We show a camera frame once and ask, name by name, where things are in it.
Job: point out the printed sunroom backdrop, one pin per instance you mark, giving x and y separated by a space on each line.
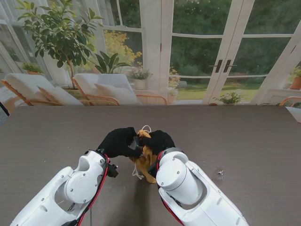
197 47

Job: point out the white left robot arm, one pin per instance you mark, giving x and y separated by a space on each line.
70 188

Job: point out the white object at table edge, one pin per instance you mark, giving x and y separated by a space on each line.
295 114

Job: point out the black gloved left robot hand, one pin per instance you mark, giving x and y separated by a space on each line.
117 143

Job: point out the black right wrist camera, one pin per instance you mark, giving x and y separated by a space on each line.
152 169

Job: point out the small silver scrap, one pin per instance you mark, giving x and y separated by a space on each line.
220 173

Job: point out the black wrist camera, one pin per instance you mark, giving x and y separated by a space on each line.
152 169
113 170

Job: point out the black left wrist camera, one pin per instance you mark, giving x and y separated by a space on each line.
113 170

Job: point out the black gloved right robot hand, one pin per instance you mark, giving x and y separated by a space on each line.
161 141

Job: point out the black object at table edge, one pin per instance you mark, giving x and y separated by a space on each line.
4 110

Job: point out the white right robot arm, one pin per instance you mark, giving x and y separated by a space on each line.
188 183

